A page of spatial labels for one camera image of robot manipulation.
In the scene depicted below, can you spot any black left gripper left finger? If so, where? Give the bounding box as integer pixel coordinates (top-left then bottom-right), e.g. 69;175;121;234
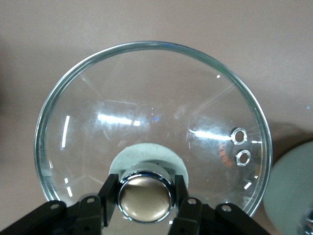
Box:
0;173;121;235

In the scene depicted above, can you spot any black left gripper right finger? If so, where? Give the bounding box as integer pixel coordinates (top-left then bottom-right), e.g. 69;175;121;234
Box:
168;174;270;235

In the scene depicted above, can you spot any glass pot lid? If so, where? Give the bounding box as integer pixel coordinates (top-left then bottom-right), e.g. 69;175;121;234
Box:
34;41;273;225

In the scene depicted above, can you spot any grey-green cooking pot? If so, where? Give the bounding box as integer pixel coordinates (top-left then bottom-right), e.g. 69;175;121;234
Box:
262;140;313;235

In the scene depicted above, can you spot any brown table mat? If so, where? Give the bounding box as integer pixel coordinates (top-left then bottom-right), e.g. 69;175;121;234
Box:
0;0;313;235

